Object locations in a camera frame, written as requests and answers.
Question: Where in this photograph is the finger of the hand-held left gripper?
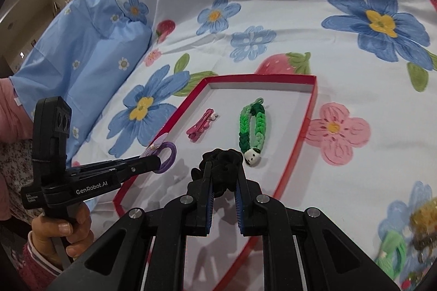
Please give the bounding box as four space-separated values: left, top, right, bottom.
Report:
67 155 163 183

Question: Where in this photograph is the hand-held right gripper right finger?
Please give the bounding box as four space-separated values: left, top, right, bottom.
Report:
234 165 401 291

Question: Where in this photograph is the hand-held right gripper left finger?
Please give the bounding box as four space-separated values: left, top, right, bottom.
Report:
56 162 219 291

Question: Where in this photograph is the purple ring hair tie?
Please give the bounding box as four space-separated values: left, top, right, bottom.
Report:
141 133 178 175

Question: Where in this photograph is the black scrunchie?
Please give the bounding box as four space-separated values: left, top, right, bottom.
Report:
190 148 245 197

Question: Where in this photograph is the red shallow box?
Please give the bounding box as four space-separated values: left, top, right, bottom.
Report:
113 74 319 291

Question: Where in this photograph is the green hair tie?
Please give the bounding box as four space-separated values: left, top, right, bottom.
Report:
375 230 409 280

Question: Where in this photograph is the person's left forearm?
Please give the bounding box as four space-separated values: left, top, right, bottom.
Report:
8 230 73 282

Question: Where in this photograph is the person's left hand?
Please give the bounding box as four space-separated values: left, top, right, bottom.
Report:
29 200 95 260

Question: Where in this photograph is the person's floral print garment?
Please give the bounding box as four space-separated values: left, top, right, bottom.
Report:
0 140 46 221

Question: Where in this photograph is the person's pink top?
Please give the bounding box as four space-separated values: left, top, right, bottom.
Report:
0 77 35 142

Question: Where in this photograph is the pink hair clip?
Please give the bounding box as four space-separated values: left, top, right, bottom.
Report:
186 109 219 143

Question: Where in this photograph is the blue pillow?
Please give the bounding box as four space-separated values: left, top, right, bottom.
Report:
10 0 155 169

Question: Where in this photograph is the floral bedsheet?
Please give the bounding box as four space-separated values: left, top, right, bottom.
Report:
66 0 437 291

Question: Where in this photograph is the green braided bracelet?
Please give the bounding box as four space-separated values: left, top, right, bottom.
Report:
238 98 268 167

